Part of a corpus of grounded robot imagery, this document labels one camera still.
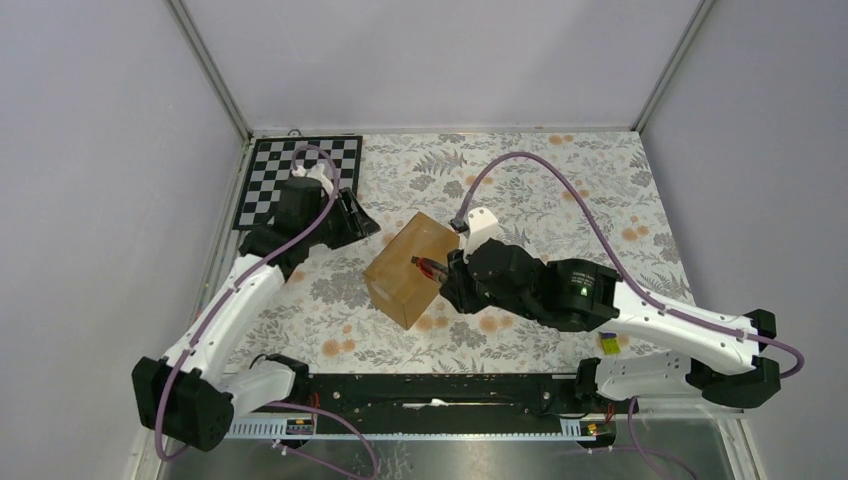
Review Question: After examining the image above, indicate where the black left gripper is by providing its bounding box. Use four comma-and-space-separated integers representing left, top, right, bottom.
305, 187, 380, 250

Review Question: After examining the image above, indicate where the red black utility knife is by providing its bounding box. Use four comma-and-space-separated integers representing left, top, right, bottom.
411, 256, 449, 284

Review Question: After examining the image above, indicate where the brown cardboard express box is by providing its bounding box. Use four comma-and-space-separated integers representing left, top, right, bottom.
363, 212, 459, 330

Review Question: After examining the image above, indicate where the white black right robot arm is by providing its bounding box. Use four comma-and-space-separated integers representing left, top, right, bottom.
418, 240, 781, 412

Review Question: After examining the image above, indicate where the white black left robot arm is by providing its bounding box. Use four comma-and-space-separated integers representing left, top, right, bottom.
131, 177, 380, 452

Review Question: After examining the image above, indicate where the black white checkerboard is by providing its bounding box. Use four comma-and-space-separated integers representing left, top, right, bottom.
232, 135, 364, 231

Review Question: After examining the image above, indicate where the floral patterned table mat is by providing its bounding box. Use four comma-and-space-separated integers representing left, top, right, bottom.
210, 131, 718, 376

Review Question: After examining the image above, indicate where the green purple toy block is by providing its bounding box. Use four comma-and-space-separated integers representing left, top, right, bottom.
598, 332, 621, 356

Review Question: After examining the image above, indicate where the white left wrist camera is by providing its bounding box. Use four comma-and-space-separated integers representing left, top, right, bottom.
290, 163, 337, 194

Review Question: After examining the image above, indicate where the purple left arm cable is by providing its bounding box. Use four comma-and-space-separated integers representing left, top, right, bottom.
153, 144, 382, 480

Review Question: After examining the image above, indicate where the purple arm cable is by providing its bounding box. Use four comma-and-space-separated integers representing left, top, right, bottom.
450, 152, 806, 480
153, 144, 382, 480

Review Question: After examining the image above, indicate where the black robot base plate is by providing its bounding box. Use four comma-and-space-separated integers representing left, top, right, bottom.
261, 373, 639, 439

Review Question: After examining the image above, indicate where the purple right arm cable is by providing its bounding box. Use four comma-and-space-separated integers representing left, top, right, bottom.
450, 152, 806, 480

